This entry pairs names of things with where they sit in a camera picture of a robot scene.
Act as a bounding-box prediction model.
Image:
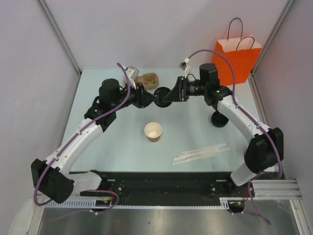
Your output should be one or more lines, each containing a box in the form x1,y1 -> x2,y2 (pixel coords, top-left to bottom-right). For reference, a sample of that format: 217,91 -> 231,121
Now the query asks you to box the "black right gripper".
163,76 -> 207,102

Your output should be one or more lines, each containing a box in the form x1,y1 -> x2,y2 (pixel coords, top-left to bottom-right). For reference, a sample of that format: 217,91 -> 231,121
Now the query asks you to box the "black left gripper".
112,79 -> 157,111

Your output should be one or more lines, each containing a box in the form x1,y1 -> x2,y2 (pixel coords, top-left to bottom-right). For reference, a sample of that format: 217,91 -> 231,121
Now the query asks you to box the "black plastic cup lid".
154,87 -> 172,108

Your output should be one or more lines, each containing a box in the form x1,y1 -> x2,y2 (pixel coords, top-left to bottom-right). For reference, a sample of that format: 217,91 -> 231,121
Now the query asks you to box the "brown paper coffee cup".
144,122 -> 162,142

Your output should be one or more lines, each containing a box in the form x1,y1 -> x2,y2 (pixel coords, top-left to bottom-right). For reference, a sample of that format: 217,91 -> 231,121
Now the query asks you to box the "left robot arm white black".
31,78 -> 157,206

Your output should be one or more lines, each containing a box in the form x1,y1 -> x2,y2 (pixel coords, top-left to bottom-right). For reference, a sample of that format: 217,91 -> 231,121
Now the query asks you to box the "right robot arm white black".
161,63 -> 284,196

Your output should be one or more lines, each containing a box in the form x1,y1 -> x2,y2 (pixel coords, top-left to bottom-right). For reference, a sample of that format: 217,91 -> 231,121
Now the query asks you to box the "brown pulp cup carrier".
134,72 -> 159,90

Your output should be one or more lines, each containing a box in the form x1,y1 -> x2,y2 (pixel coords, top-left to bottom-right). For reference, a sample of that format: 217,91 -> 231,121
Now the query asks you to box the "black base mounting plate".
79,171 -> 256,207

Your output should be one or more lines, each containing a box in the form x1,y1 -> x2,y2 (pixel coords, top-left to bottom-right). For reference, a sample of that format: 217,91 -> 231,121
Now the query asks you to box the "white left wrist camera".
122,66 -> 139,88

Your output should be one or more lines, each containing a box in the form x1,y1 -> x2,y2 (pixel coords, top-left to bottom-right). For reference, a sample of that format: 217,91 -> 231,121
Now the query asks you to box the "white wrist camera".
122,66 -> 139,88
179,58 -> 191,75

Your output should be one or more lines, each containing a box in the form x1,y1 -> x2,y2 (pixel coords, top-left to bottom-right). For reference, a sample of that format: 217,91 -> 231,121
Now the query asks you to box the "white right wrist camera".
179,58 -> 191,75

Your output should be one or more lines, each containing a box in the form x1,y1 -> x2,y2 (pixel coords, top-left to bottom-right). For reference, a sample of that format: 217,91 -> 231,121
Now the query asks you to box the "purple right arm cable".
187,49 -> 284,178

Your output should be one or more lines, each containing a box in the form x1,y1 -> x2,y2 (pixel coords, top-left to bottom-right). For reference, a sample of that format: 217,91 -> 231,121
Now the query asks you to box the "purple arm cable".
187,49 -> 284,178
33,63 -> 133,208

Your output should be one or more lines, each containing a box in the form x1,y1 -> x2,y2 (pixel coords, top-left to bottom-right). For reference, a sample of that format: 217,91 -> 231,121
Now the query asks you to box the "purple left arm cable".
33,63 -> 133,208

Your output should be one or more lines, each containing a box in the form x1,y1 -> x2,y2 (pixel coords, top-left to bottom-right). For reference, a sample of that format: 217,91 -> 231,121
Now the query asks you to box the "white slotted cable duct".
45,198 -> 229,210

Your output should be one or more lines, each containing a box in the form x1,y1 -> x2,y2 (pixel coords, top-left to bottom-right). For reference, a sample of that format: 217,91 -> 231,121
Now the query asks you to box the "aluminium frame rail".
252,180 -> 302,200

